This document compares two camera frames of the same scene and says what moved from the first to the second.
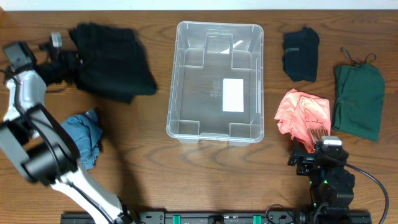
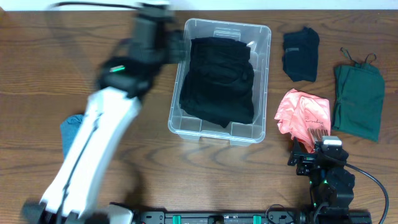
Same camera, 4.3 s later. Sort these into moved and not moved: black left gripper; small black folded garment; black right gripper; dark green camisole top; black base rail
Moved: black left gripper
Not moved: black base rail; dark green camisole top; small black folded garment; black right gripper
